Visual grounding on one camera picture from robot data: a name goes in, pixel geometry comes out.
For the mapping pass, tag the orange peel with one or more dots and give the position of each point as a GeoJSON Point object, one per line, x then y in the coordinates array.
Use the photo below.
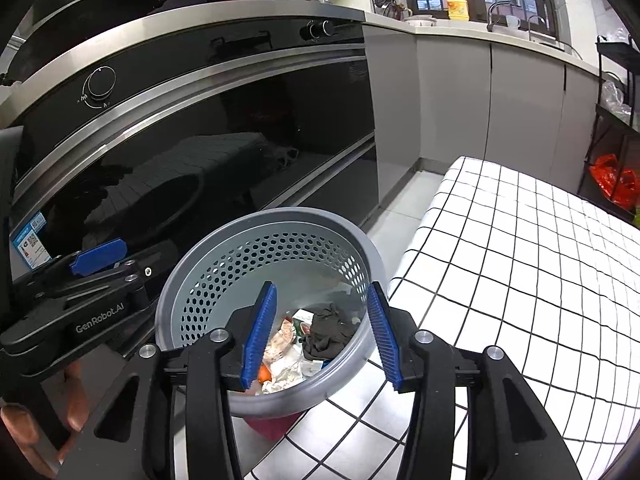
{"type": "Point", "coordinates": [264, 372]}

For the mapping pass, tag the red patterned snack wrapper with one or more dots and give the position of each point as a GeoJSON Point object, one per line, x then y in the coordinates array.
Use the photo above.
{"type": "Point", "coordinates": [280, 342]}

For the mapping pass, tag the yellow detergent bottle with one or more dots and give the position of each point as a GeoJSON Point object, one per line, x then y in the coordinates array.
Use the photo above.
{"type": "Point", "coordinates": [458, 10]}

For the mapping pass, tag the black storage shelf rack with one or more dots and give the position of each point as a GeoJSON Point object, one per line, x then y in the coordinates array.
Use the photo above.
{"type": "Point", "coordinates": [618, 61]}

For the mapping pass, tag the person's left hand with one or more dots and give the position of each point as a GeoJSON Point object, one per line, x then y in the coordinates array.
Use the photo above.
{"type": "Point", "coordinates": [24, 413]}

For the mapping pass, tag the grey kitchen cabinets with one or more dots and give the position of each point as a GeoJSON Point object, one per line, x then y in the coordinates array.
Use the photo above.
{"type": "Point", "coordinates": [441, 93]}

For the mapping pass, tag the dark grey rag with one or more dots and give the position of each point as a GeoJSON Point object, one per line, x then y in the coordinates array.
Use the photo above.
{"type": "Point", "coordinates": [330, 333]}

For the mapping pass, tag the green white medicine box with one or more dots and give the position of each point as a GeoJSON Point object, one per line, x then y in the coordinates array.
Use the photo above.
{"type": "Point", "coordinates": [302, 321]}

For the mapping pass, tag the clear plastic bag on shelf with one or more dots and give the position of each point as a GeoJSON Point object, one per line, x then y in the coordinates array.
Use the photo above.
{"type": "Point", "coordinates": [613, 100]}

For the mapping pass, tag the red plastic bag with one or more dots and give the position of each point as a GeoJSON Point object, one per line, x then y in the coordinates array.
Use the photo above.
{"type": "Point", "coordinates": [619, 186]}

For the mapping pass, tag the grey perforated trash bin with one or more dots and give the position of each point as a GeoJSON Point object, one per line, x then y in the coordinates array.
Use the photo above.
{"type": "Point", "coordinates": [315, 258]}

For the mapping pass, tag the blue white energy label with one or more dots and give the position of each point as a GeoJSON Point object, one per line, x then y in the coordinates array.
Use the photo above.
{"type": "Point", "coordinates": [28, 244]}

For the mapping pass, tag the white black checkered tablecloth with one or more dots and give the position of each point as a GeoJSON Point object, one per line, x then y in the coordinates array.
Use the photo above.
{"type": "Point", "coordinates": [484, 255]}

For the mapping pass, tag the black built-in oven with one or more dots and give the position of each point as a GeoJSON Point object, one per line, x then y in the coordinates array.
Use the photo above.
{"type": "Point", "coordinates": [179, 134]}

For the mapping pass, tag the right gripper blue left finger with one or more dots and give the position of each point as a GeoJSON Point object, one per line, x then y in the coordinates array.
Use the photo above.
{"type": "Point", "coordinates": [130, 433]}

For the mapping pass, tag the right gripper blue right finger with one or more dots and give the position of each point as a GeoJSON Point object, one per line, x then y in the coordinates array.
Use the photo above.
{"type": "Point", "coordinates": [510, 435]}

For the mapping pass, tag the white tissue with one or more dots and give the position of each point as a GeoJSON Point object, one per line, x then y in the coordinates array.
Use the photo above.
{"type": "Point", "coordinates": [288, 370]}

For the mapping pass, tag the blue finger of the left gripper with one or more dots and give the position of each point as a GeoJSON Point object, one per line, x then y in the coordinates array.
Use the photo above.
{"type": "Point", "coordinates": [99, 258]}

